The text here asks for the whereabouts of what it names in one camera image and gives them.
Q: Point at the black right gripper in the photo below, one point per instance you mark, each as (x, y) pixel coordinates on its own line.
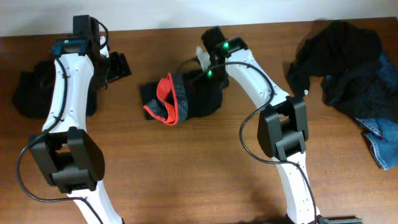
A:
(201, 81)

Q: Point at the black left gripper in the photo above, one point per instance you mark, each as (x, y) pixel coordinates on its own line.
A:
(117, 66)

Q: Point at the black pants with red waistband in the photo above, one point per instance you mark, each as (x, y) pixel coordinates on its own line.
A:
(179, 97)

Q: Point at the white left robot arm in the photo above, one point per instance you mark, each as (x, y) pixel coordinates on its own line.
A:
(64, 152)

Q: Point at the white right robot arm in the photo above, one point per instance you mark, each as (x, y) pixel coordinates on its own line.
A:
(282, 130)

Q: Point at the black folded cloth pile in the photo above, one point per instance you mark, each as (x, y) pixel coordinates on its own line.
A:
(33, 94)

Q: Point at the black knit garment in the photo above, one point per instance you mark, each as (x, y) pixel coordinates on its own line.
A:
(337, 48)

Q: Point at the blue denim jeans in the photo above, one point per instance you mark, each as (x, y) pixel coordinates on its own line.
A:
(368, 95)

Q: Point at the black metal rail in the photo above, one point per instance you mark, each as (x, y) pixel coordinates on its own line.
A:
(340, 220)

